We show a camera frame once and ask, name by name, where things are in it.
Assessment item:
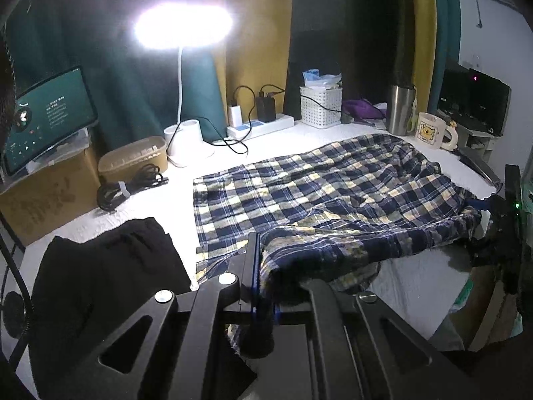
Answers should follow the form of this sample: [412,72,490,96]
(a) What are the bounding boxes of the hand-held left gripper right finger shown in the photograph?
[297,278,484,400]

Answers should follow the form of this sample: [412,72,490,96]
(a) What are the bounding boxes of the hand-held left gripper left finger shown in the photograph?
[62,232,277,400]

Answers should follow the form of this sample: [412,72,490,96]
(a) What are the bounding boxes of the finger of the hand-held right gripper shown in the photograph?
[463,194,505,218]

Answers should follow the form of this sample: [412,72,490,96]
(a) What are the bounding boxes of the blue yellow plaid pants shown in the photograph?
[192,133,484,357]

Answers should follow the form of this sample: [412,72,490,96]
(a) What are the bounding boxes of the black pants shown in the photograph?
[31,217,192,400]

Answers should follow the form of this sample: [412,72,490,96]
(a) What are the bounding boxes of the white bear print mug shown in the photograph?
[415,112,459,151]

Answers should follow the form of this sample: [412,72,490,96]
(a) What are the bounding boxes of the black monitor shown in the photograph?
[437,67,512,137]

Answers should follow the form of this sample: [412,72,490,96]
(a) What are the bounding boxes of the steel tumbler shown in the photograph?
[386,84,417,136]

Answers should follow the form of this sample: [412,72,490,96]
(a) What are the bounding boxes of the white desk lamp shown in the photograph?
[134,2,234,168]

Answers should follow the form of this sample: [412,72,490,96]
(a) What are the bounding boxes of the white power strip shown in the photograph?
[226,113,295,140]

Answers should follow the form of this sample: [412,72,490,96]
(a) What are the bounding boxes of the purple cloth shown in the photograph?
[341,99,386,123]

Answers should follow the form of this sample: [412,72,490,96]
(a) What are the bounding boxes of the black charger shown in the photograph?
[256,89,276,121]

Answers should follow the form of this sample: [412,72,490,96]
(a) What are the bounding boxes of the brown plastic container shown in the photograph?
[98,135,168,184]

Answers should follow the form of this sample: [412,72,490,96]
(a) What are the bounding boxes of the white plastic basket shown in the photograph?
[300,85,343,128]

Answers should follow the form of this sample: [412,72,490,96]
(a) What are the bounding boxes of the green curtain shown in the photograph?
[429,0,463,111]
[8,0,228,146]

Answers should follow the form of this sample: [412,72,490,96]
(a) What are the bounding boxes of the yellow curtain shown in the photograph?
[225,0,294,115]
[406,0,438,92]

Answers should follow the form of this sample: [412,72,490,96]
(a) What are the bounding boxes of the blue plastic bag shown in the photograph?
[302,68,343,89]

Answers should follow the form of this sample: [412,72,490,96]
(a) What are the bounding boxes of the cardboard box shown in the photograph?
[0,144,103,246]

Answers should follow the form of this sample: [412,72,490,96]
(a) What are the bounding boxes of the black tablet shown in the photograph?
[2,66,99,178]

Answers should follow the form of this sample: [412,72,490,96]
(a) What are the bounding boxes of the black mesh object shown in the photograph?
[0,37,19,155]

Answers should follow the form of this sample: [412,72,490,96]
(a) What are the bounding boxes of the thin black lamp cable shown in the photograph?
[196,85,257,156]

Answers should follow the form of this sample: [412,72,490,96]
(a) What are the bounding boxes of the bundled black cable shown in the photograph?
[97,163,169,212]

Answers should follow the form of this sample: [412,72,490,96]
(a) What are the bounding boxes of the black charger cable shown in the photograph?
[260,84,354,125]

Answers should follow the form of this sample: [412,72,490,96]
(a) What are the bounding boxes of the black braided cable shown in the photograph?
[0,217,40,367]

